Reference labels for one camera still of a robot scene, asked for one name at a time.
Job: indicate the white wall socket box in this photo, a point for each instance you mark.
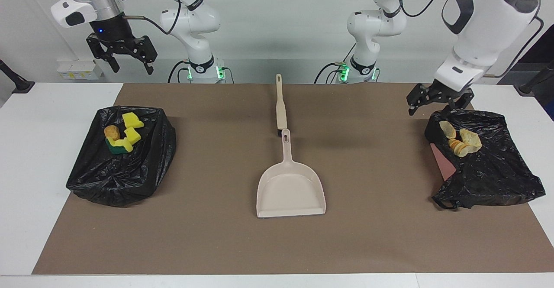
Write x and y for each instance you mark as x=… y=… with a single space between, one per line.
x=80 y=70

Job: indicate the dark partition panel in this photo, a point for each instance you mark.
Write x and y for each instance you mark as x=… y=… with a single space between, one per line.
x=546 y=50

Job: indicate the beige plastic dustpan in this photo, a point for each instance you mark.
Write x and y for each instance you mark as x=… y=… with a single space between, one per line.
x=290 y=192

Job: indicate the black trash bag bin liner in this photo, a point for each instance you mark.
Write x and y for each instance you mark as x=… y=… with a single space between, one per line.
x=121 y=175

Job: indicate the brown paper table mat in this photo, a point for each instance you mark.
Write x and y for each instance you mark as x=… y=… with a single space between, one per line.
x=277 y=244

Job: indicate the beige hand brush black bristles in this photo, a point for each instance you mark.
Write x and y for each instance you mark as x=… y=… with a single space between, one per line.
x=281 y=114

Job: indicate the brown lump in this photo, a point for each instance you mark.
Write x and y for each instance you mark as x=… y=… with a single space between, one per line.
x=111 y=132

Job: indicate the notched yellow sponge green backing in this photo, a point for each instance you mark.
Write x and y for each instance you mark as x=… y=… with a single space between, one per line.
x=117 y=147

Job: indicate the pale yellow foam chunk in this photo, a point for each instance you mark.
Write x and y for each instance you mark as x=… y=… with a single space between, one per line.
x=446 y=128
x=458 y=149
x=471 y=140

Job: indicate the black camera stand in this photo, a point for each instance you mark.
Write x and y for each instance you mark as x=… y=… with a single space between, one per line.
x=19 y=84
x=530 y=86

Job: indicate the black bag over pink bin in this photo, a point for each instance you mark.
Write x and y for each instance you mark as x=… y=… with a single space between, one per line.
x=497 y=171

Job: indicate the wide yellow sponge piece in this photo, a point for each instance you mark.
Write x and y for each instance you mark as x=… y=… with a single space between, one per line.
x=131 y=119

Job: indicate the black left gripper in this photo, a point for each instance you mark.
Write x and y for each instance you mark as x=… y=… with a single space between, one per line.
x=450 y=92

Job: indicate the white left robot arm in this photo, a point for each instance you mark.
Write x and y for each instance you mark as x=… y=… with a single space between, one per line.
x=480 y=41

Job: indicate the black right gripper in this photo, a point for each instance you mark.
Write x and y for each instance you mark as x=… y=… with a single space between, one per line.
x=111 y=32

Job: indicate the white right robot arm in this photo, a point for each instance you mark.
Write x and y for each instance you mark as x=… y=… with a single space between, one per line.
x=190 y=19

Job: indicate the pink bin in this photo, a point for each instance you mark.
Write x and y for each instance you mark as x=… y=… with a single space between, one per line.
x=442 y=164

